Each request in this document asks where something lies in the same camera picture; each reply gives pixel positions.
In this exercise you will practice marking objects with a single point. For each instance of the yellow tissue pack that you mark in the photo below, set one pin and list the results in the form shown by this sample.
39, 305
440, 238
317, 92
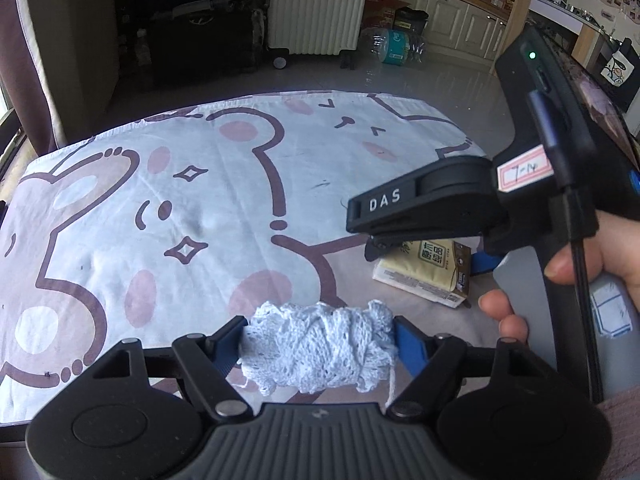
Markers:
425, 270

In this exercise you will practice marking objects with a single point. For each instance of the white oil radiator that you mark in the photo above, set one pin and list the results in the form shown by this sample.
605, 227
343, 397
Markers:
320, 5

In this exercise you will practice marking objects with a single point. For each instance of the brown curtain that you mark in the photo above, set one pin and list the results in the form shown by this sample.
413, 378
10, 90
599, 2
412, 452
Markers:
30, 70

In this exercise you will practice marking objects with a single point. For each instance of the bear printed blanket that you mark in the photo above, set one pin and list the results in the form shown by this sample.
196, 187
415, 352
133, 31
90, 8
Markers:
150, 185

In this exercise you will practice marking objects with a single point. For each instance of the white knitted yarn bundle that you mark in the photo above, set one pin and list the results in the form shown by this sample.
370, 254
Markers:
310, 345

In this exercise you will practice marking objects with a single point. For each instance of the person's right hand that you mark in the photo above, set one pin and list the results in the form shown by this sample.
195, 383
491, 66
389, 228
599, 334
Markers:
615, 255

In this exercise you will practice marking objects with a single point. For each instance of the pack of water bottles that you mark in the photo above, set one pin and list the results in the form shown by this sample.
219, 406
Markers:
395, 45

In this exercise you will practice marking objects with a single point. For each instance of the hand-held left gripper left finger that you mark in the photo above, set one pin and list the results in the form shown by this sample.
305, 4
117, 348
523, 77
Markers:
234, 355

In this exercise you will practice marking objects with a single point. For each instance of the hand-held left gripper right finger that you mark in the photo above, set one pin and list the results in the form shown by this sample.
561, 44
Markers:
407, 346

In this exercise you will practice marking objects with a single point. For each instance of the black bag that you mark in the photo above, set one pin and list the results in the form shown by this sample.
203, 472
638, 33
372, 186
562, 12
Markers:
411, 21

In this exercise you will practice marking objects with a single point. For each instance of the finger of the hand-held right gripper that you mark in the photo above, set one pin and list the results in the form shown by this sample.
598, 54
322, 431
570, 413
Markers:
440, 195
485, 263

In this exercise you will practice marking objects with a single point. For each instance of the red cardboard box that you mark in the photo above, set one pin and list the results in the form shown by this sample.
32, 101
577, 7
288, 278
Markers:
380, 5

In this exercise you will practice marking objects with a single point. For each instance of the cream cabinet row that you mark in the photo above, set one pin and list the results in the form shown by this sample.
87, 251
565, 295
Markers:
465, 20

